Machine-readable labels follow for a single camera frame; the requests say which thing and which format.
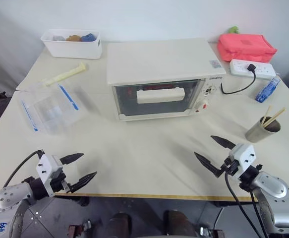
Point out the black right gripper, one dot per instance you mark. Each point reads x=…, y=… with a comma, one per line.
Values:
x=231, y=167

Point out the clear box with blue latches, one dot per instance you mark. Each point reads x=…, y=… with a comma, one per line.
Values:
x=50, y=109

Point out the pink fabric bag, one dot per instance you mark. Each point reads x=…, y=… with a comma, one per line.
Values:
x=246, y=47

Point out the metal cup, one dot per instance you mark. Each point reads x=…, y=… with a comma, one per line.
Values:
x=258, y=132

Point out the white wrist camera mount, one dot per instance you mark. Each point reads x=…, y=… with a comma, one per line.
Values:
x=243, y=158
x=46, y=168

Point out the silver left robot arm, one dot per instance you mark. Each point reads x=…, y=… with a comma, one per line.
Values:
x=8, y=198

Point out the pale yellow plastic syringe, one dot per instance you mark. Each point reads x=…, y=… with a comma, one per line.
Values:
x=62, y=76

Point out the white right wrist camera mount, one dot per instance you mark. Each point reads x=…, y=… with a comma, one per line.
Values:
x=243, y=158

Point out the white power strip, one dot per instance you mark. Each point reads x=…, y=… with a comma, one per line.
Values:
x=241, y=67

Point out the white toaster oven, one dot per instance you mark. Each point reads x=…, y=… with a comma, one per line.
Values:
x=159, y=59

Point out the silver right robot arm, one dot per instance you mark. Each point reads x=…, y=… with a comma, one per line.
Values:
x=275, y=193

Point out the white plastic bin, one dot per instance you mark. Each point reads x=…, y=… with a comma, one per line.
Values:
x=72, y=49

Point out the green plush item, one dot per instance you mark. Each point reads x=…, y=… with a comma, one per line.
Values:
x=233, y=29

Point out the wooden chopstick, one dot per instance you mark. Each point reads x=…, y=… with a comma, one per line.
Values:
x=275, y=117
x=267, y=114

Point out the dark rounded shape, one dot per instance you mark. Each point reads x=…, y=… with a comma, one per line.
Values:
x=179, y=224
x=119, y=225

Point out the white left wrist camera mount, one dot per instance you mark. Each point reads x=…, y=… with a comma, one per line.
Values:
x=46, y=168

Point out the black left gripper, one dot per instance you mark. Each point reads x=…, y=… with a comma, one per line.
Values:
x=58, y=182

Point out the blue carton box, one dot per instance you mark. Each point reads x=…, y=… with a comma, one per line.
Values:
x=267, y=90

